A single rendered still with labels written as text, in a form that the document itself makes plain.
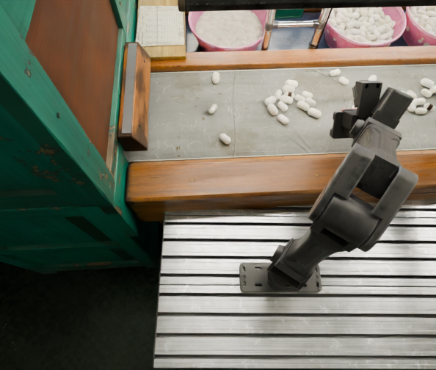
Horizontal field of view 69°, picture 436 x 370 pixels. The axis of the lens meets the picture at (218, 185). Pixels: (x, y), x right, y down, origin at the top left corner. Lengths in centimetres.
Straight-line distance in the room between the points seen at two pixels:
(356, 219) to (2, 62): 45
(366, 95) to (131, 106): 53
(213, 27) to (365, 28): 51
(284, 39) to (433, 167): 64
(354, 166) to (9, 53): 43
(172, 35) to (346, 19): 58
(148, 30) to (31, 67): 69
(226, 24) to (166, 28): 21
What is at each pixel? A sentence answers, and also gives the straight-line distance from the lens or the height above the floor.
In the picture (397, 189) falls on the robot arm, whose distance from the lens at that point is 47.
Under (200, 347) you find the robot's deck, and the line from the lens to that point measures 82.
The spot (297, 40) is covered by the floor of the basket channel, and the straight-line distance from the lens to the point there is 125.
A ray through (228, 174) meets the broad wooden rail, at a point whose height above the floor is 76.
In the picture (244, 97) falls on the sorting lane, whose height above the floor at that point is 74.
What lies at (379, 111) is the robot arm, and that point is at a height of 96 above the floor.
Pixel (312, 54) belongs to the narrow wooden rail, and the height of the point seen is 76.
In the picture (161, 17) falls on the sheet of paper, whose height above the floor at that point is 78.
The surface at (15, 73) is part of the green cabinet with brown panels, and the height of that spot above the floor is 122.
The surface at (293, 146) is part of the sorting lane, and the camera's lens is 89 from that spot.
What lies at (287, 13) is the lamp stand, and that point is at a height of 69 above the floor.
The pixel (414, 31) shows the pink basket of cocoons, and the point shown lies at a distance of 133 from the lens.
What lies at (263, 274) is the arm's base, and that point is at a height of 68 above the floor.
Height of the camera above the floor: 149
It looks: 67 degrees down
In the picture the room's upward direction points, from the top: 3 degrees clockwise
